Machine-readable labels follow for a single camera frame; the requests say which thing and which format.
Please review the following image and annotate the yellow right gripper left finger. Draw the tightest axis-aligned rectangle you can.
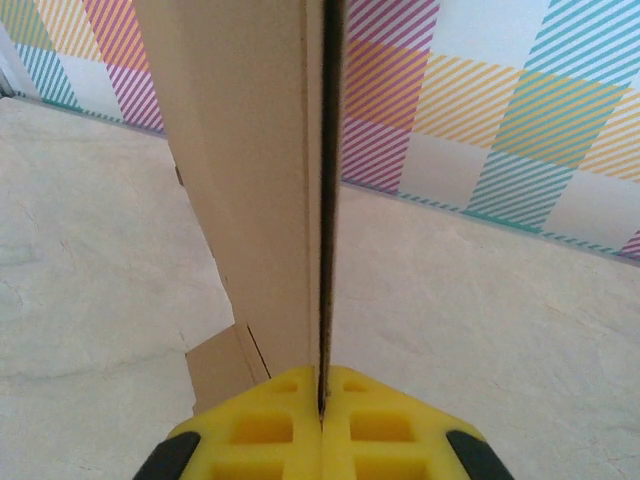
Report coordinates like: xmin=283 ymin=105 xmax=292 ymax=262
xmin=132 ymin=364 xmax=324 ymax=480

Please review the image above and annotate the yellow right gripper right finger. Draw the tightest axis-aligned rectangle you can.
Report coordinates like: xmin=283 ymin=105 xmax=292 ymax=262
xmin=322 ymin=365 xmax=516 ymax=480

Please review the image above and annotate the brown cardboard box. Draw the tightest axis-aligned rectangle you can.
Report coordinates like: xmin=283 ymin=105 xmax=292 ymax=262
xmin=130 ymin=0 xmax=349 ymax=419

